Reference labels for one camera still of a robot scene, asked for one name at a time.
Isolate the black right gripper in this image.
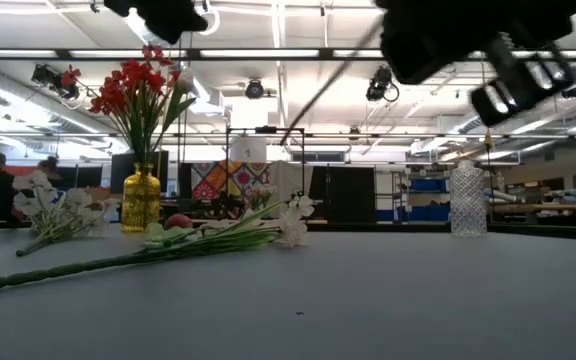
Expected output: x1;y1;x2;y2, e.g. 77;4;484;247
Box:
375;0;576;85

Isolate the pale tulip with green leaf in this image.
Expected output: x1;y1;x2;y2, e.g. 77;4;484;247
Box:
152;66;198;169

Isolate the white artificial flower bunch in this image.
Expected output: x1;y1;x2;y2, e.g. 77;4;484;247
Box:
0;193;315;296
11;169;122;259

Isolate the red tulip with green stem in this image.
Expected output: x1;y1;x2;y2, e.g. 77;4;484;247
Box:
141;213;212;250

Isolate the clear cut-glass vase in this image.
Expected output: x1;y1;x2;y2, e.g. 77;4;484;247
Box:
449;159;489;239

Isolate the yellow glass vase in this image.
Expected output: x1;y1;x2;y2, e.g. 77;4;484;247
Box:
120;162;162;234

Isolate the small blue storage bin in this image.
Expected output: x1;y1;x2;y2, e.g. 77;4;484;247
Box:
410;178;449;192

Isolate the white hanging box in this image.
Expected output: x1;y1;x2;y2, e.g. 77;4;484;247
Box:
230;137;268;164

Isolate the wide blue storage bin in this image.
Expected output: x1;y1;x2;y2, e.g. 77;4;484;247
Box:
375;204;452;223

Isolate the black computer monitor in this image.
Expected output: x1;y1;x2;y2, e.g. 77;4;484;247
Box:
110;151;169;195

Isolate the black partition panel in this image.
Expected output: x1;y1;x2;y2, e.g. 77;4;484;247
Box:
307;166;377;225

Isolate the colourful patterned panel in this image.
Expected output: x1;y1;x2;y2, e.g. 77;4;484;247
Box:
190;160;273;204

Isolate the background flower bouquet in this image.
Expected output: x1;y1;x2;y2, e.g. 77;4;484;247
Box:
244;184;278;219

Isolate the wooden background table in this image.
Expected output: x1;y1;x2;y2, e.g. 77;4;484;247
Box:
490;203;576;215

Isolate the black ceiling-mounted camera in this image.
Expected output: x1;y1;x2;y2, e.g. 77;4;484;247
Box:
365;64;400;104
30;63;82;101
245;78;265;100

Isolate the overhead light bar rail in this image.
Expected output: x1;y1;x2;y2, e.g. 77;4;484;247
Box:
0;47;576;62

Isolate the thin black station frame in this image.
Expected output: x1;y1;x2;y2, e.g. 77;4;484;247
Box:
225;125;307;221

